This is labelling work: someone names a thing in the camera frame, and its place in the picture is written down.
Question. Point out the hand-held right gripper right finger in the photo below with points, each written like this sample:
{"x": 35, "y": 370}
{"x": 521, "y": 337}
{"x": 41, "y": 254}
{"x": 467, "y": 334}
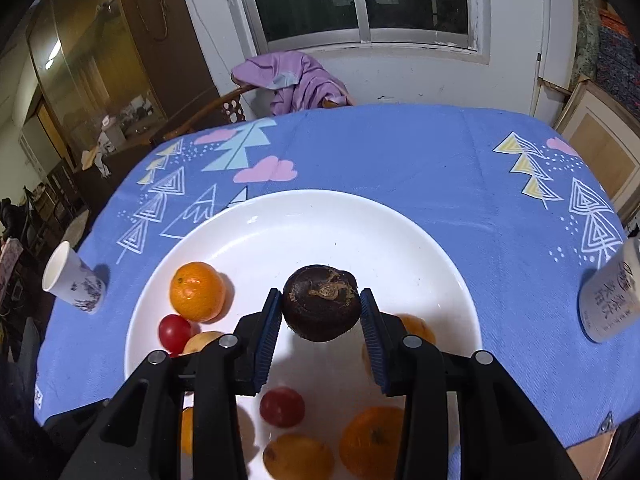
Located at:
{"x": 372, "y": 340}

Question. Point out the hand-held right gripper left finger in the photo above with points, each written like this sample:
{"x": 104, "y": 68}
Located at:
{"x": 267, "y": 340}

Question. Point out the dark mangosteen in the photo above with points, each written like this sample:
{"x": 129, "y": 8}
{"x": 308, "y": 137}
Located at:
{"x": 321, "y": 304}

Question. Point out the tan brown fruit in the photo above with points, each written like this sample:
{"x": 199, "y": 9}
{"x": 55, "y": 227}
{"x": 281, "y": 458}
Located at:
{"x": 202, "y": 341}

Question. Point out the small orange mandarin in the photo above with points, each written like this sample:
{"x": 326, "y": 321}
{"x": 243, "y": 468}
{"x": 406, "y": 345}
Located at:
{"x": 196, "y": 291}

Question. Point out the red cherry tomato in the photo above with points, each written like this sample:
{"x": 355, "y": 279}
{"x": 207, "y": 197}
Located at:
{"x": 175, "y": 332}

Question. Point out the white oval plate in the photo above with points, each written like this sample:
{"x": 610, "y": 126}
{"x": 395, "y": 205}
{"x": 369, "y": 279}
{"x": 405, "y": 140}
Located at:
{"x": 320, "y": 240}

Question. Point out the small yellow-orange fruit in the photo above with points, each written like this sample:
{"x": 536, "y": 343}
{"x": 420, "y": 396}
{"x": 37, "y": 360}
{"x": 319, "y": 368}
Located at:
{"x": 186, "y": 430}

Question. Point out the blue printed tablecloth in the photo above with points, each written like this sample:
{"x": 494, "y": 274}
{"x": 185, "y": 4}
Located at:
{"x": 400, "y": 160}

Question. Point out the white paper cup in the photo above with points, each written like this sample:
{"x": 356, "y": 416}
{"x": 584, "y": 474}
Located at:
{"x": 72, "y": 285}

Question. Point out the wooden chair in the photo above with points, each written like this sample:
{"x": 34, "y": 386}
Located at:
{"x": 210, "y": 115}

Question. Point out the beige drink can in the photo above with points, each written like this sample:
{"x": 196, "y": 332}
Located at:
{"x": 612, "y": 295}

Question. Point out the tan leather wallet case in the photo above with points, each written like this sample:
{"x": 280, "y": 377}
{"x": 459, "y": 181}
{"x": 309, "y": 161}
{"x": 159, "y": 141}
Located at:
{"x": 595, "y": 457}

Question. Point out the cluttered wooden sideboard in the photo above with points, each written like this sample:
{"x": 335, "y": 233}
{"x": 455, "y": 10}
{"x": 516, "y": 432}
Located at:
{"x": 115, "y": 137}

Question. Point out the purple cloth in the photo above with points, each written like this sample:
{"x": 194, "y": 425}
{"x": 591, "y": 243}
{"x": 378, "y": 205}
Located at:
{"x": 295, "y": 80}

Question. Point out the wooden glass-door cabinet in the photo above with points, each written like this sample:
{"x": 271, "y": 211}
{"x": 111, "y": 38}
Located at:
{"x": 115, "y": 60}

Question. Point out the white-framed window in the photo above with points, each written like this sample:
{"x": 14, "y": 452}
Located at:
{"x": 365, "y": 0}

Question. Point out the shelf of patterned rugs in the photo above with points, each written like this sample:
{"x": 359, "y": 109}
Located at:
{"x": 610, "y": 35}

